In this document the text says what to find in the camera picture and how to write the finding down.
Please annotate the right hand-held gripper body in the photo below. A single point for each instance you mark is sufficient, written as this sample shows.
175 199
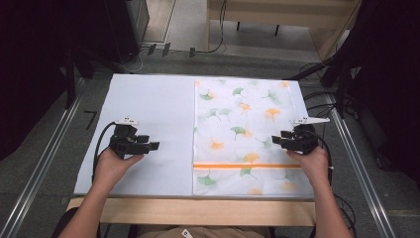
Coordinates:
305 140

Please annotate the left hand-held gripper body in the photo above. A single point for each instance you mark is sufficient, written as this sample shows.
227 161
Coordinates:
124 145

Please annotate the white leaf-print pillowcase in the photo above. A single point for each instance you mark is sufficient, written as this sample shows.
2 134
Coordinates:
237 115

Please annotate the person's left hand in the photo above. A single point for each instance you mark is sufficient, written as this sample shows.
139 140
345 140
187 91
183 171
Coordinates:
110 167

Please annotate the person's right hand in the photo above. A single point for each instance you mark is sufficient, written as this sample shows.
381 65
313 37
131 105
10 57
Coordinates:
315 167

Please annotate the white table cover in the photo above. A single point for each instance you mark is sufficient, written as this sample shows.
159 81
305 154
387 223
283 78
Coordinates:
155 105

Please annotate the black metal stand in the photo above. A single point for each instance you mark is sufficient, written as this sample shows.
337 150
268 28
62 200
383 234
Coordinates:
70 82
341 89

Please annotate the wooden table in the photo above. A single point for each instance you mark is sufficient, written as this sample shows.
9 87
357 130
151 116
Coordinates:
198 211

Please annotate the white clothing tag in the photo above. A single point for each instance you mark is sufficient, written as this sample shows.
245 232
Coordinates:
187 233

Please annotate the black curtain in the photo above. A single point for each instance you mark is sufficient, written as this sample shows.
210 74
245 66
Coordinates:
29 66
389 82

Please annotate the person's beige clothing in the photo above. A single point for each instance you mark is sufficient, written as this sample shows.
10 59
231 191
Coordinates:
214 233

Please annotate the black cabinet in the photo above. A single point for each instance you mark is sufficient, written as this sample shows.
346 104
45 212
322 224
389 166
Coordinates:
122 26

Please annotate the light wooden bench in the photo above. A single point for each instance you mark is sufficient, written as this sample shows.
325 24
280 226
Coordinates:
284 13

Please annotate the metal floor rail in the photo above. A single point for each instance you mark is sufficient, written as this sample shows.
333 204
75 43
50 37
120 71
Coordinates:
43 155
360 165

